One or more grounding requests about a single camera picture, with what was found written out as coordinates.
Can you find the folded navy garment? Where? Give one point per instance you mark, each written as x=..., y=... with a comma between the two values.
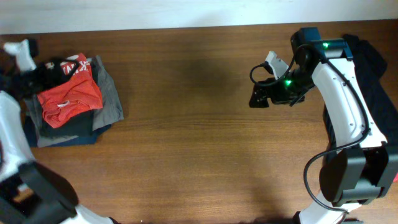
x=35, y=140

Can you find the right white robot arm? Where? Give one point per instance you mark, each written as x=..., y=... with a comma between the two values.
x=360, y=164

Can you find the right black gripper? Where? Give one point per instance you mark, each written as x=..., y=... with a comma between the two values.
x=277, y=96

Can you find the black crumpled garment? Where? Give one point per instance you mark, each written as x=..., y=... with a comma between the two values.
x=370, y=66

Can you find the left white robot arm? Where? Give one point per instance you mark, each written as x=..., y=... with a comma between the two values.
x=30, y=192

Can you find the orange t-shirt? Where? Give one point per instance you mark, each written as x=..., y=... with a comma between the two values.
x=80, y=94

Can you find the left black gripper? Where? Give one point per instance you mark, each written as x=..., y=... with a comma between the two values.
x=59, y=78

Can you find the folded black garment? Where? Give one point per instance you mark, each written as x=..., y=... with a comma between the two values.
x=79, y=125

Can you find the folded grey garment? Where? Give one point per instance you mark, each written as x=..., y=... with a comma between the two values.
x=111, y=112

